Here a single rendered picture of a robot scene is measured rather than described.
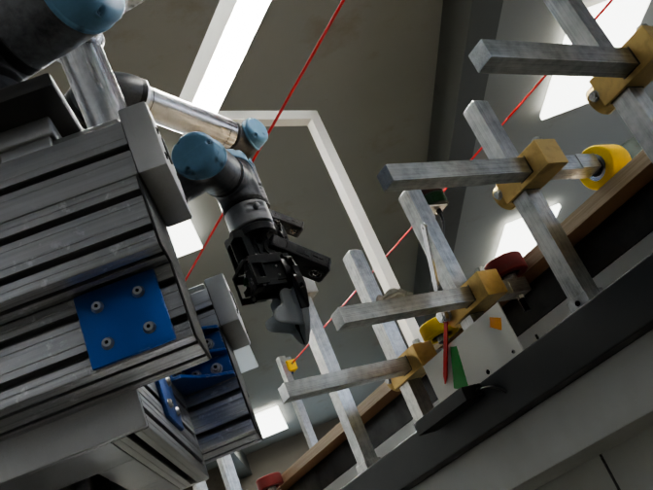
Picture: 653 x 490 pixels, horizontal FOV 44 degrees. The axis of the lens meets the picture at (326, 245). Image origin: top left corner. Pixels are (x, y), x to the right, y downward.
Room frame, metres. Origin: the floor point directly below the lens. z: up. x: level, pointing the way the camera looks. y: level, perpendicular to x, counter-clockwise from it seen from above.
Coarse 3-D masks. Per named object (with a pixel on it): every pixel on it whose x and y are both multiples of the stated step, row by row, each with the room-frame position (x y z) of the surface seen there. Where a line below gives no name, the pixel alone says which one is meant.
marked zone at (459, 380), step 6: (450, 348) 1.51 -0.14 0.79; (456, 348) 1.50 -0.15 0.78; (456, 354) 1.50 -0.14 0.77; (456, 360) 1.51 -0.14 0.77; (456, 366) 1.51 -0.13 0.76; (462, 366) 1.50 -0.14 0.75; (456, 372) 1.52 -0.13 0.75; (462, 372) 1.51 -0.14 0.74; (456, 378) 1.53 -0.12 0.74; (462, 378) 1.51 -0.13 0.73; (456, 384) 1.53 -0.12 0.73; (462, 384) 1.52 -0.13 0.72
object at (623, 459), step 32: (640, 192) 1.35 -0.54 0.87; (608, 224) 1.42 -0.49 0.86; (640, 224) 1.37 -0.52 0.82; (608, 256) 1.44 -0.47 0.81; (640, 256) 1.40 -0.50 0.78; (544, 288) 1.58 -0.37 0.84; (512, 320) 1.67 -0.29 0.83; (544, 320) 1.61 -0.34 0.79; (384, 416) 2.12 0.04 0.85; (384, 448) 2.17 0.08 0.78; (640, 448) 1.57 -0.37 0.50; (320, 480) 2.47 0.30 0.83; (576, 480) 1.71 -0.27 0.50; (608, 480) 1.65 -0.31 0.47; (640, 480) 1.60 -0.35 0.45
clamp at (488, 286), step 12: (480, 276) 1.39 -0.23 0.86; (492, 276) 1.40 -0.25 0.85; (480, 288) 1.39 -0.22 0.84; (492, 288) 1.40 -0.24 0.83; (504, 288) 1.41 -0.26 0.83; (480, 300) 1.41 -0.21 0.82; (492, 300) 1.43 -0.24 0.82; (456, 312) 1.46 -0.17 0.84; (468, 312) 1.44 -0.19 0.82; (456, 324) 1.48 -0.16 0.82
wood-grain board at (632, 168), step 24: (624, 168) 1.28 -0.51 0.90; (648, 168) 1.26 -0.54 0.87; (600, 192) 1.33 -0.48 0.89; (624, 192) 1.33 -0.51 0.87; (576, 216) 1.39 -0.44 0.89; (600, 216) 1.39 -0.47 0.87; (576, 240) 1.47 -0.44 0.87; (528, 264) 1.51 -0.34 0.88; (456, 336) 1.75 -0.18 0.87; (384, 384) 1.98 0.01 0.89; (360, 408) 2.09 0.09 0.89; (336, 432) 2.21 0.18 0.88; (312, 456) 2.34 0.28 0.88; (288, 480) 2.51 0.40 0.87
